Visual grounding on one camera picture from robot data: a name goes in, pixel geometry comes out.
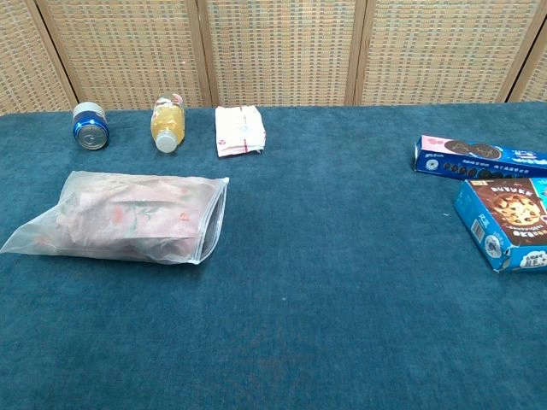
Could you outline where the frosted plastic zip bag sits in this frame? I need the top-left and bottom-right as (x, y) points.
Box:
(0, 170), (230, 267)

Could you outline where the teal carpet table cover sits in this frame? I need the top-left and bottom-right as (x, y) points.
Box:
(0, 101), (547, 410)

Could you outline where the white red tissue packet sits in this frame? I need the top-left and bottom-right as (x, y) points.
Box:
(215, 105), (267, 158)

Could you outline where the yellow drink plastic bottle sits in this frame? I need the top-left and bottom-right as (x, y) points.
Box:
(150, 91), (188, 154)

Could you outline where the woven wooden folding screen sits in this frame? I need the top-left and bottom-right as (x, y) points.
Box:
(0, 0), (547, 115)

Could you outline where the blue aluminium drink can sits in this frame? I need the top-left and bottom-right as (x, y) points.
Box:
(72, 102), (111, 151)

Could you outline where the long blue sandwich cookie box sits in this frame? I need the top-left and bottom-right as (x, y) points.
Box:
(412, 134), (547, 180)

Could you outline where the blue chocolate chip cookie box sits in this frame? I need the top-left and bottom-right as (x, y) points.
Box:
(453, 177), (547, 273)

